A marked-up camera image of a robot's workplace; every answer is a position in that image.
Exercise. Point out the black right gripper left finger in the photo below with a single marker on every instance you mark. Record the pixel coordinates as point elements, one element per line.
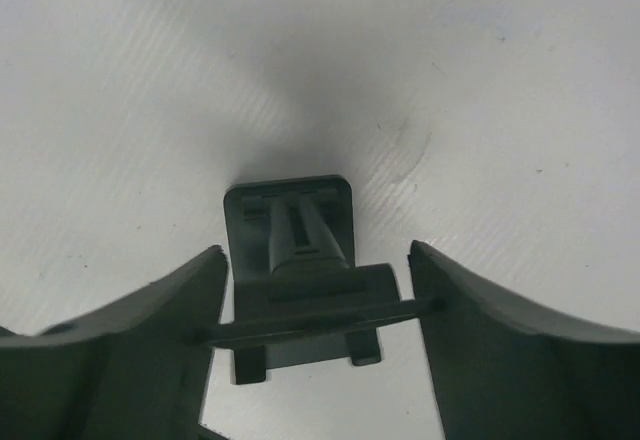
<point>128,370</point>

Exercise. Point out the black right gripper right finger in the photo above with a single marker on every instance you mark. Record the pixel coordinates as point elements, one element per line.
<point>506,367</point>

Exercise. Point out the black folding phone stand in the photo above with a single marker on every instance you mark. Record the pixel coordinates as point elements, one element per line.
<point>299,295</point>

